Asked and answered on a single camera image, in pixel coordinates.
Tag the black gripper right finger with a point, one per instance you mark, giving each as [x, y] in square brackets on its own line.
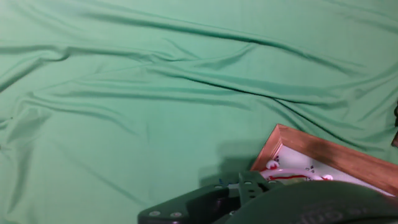
[311, 202]

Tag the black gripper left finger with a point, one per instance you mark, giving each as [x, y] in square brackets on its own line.
[192, 205]

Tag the green cloth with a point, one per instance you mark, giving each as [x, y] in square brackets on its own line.
[124, 93]

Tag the hand of seated person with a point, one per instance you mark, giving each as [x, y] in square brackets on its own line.
[396, 140]

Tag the wooden framed toy basketball hoop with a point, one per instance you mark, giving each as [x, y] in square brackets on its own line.
[326, 152]

